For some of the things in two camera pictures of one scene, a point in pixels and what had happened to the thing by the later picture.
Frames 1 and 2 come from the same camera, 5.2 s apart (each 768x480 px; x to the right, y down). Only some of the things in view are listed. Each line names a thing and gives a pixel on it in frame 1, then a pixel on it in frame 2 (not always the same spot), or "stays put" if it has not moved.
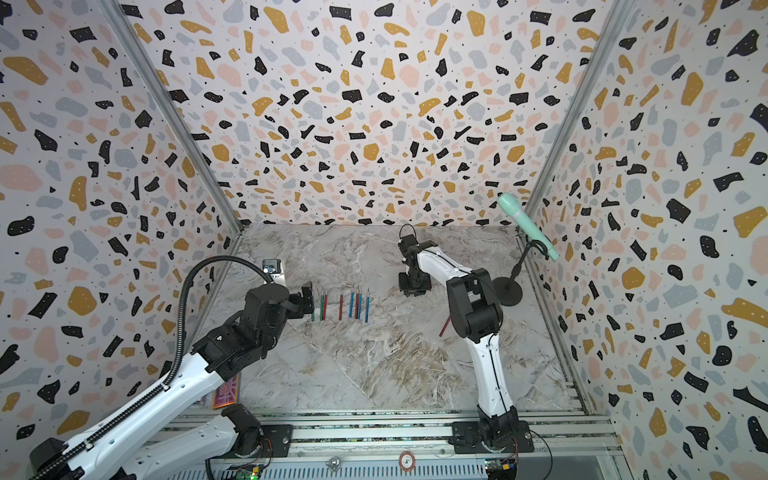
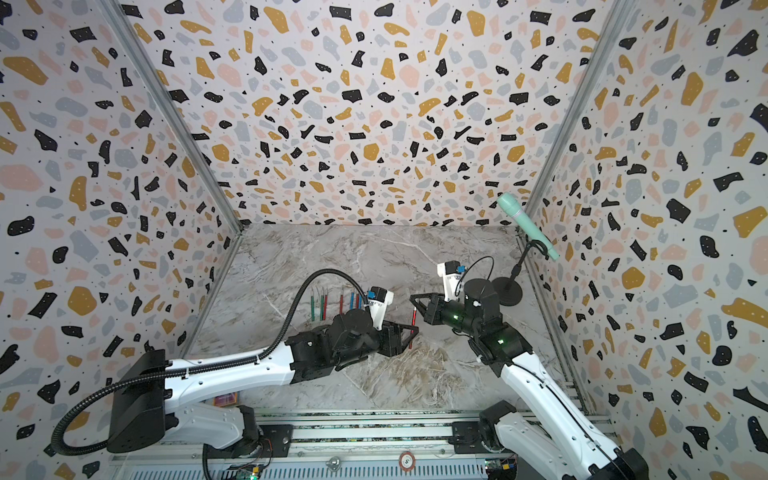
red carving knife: (445, 326) -> (414, 323)
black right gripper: (405, 286) -> (428, 310)
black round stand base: (508, 291) stays put
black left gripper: (300, 301) -> (393, 334)
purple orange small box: (226, 394) stays put
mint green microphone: (512, 207) stays put
